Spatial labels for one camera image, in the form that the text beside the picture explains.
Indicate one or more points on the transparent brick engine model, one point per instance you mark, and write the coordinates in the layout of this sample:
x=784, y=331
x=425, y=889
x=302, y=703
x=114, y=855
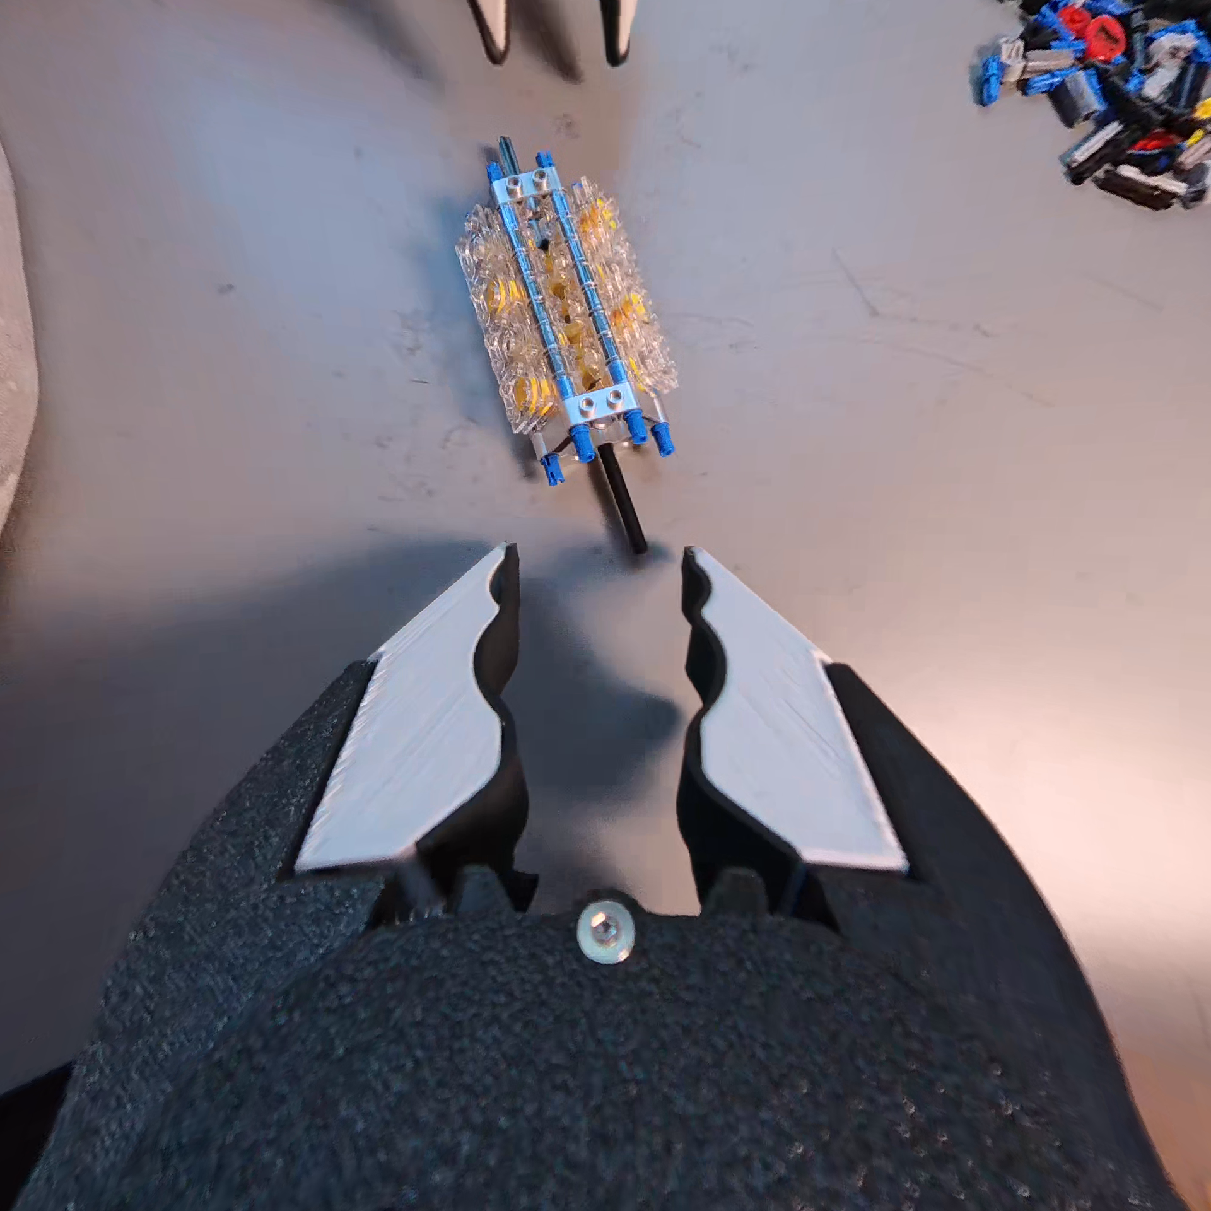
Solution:
x=568, y=303

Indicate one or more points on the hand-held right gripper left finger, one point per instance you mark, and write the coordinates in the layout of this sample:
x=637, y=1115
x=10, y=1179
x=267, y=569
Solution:
x=416, y=738

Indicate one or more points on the grey desk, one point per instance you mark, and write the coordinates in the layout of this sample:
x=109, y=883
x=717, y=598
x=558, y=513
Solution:
x=908, y=474

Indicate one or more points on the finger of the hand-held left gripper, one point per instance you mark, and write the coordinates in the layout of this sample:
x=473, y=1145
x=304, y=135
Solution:
x=616, y=23
x=493, y=23

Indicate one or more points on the pile of mixed brick parts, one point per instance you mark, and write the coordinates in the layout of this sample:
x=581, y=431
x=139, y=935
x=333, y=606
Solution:
x=1117, y=95

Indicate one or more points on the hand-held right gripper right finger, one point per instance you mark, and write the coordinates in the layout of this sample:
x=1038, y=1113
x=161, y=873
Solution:
x=796, y=748

